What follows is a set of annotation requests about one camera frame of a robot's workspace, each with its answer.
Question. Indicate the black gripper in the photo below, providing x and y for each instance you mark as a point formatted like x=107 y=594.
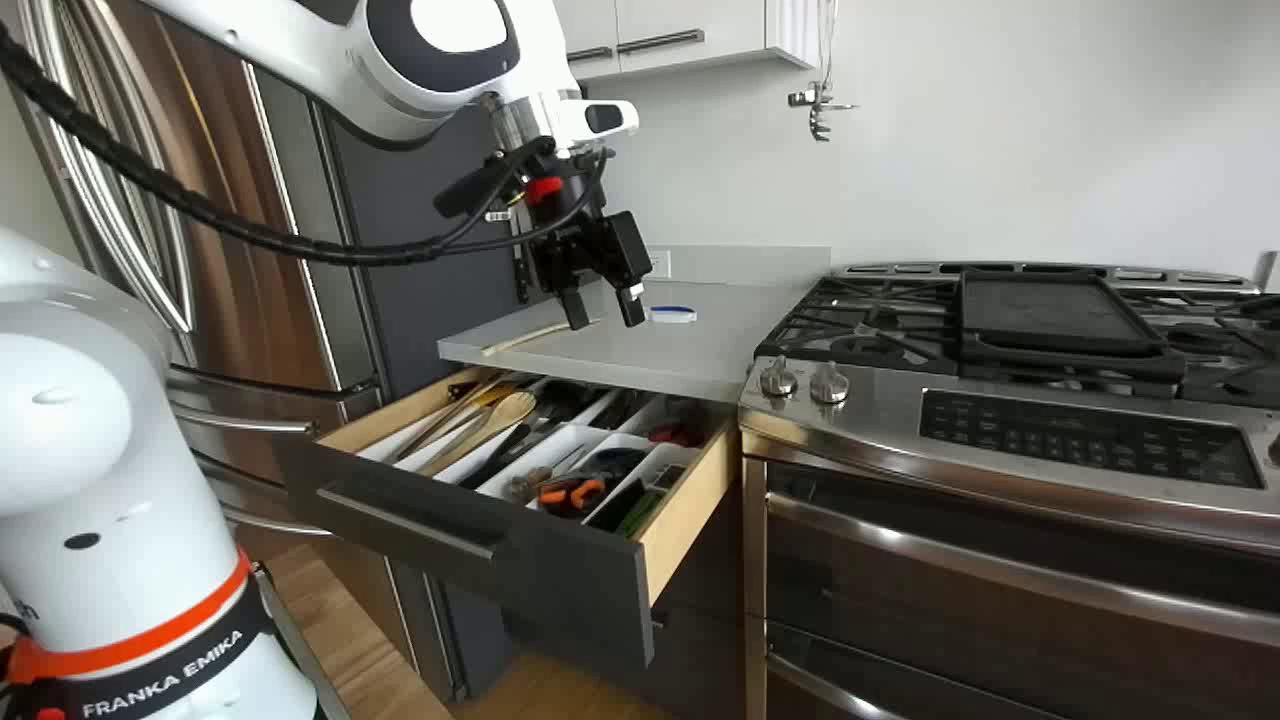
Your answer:
x=564 y=233

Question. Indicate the white cooking stick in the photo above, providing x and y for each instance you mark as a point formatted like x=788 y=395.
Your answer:
x=408 y=432

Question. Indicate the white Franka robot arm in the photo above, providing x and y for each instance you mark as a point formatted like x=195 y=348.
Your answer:
x=107 y=534

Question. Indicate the tan wooden stick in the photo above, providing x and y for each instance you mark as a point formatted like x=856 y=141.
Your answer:
x=522 y=340

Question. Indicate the dark grey wooden drawer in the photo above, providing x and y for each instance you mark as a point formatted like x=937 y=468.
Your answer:
x=532 y=573

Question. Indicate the small blue white object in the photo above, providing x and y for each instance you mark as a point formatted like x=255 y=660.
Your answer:
x=673 y=312

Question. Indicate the grey speckled stone countertop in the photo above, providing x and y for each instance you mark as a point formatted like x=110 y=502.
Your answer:
x=694 y=344

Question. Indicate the black kitchen utensil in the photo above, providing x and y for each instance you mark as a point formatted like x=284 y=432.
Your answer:
x=532 y=430

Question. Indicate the red kitchen utensil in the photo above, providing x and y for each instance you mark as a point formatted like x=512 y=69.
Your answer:
x=683 y=424

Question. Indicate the silver stove knob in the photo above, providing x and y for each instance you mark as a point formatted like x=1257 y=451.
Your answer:
x=777 y=382
x=829 y=384

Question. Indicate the green kitchen utensil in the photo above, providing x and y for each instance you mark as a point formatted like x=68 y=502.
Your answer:
x=642 y=513

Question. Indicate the chrome pot filler faucet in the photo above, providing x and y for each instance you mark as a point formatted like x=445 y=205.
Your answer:
x=817 y=100

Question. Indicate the dark grey base cabinet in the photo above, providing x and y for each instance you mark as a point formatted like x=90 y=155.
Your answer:
x=702 y=624

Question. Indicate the stainless steel refrigerator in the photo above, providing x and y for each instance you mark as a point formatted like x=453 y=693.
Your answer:
x=255 y=266

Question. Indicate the black stove griddle plate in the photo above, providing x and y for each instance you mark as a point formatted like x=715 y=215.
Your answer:
x=1055 y=312

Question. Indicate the stainless steel gas stove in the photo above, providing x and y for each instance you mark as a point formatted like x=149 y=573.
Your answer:
x=1012 y=534

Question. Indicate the white wall outlet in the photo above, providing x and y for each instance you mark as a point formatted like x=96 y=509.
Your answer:
x=661 y=261

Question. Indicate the white upper wall cabinet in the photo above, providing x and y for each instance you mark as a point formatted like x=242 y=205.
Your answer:
x=694 y=33

